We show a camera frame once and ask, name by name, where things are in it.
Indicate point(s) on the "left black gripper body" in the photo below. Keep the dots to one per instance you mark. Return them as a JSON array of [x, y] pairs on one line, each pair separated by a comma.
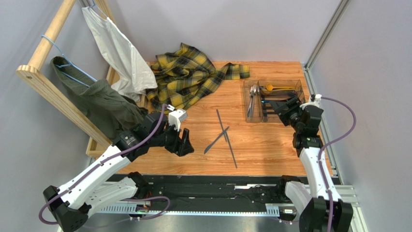
[[169, 138]]

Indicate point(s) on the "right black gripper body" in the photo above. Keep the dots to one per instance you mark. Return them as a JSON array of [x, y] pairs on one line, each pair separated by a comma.
[[284, 109]]

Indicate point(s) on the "grey plastic knife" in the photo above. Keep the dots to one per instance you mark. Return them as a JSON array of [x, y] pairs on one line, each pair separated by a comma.
[[231, 149]]

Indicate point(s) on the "silver fork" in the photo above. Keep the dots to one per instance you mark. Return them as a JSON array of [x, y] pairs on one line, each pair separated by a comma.
[[251, 103]]

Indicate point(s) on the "silver spoon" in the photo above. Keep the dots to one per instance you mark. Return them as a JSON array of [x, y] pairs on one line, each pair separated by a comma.
[[257, 90]]

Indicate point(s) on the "black metal spoon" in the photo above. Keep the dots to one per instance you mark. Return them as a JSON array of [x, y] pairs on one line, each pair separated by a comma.
[[279, 94]]

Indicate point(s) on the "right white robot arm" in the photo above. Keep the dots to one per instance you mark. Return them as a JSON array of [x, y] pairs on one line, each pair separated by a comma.
[[320, 208]]

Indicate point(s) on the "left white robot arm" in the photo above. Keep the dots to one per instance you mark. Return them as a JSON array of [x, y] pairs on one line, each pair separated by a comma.
[[73, 203]]

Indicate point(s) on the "clear plastic utensil organizer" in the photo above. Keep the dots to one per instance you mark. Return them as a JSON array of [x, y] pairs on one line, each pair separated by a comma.
[[257, 95]]

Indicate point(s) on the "olive green garment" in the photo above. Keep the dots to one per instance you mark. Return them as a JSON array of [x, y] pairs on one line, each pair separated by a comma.
[[111, 112]]

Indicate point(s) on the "yellow plaid shirt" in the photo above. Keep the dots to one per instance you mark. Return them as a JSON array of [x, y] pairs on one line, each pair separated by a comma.
[[185, 76]]

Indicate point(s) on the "white hanging garment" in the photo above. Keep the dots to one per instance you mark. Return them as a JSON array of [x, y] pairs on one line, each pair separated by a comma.
[[135, 75]]

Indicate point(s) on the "wooden clothes rack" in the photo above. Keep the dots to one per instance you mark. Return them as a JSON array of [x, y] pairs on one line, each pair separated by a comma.
[[56, 95]]

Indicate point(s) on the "light blue hanger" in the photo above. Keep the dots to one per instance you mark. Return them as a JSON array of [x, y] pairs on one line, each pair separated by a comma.
[[69, 63]]

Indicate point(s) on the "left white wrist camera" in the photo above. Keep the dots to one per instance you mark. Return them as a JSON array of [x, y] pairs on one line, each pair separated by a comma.
[[176, 117]]

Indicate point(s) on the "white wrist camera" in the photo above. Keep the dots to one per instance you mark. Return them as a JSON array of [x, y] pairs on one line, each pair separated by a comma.
[[176, 117], [315, 100]]

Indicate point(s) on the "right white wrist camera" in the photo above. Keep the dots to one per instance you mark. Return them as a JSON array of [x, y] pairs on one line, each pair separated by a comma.
[[315, 100]]

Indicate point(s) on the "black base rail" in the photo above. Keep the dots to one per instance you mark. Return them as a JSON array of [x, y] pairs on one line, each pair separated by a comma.
[[212, 195]]

